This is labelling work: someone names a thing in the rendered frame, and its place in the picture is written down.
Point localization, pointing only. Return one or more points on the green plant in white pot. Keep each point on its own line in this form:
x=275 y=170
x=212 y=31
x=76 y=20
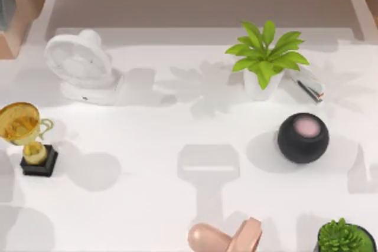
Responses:
x=263 y=57

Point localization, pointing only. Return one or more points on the white desk fan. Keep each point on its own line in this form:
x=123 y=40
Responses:
x=79 y=63

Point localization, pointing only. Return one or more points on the black round speaker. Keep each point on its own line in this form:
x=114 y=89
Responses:
x=302 y=142

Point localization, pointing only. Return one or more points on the green plant in black pot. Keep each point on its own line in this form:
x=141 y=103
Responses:
x=344 y=238

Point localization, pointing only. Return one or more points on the white stapler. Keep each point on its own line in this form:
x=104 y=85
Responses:
x=307 y=84

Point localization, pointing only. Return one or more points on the gold trophy on black base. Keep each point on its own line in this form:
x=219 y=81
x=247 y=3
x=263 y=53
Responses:
x=23 y=134

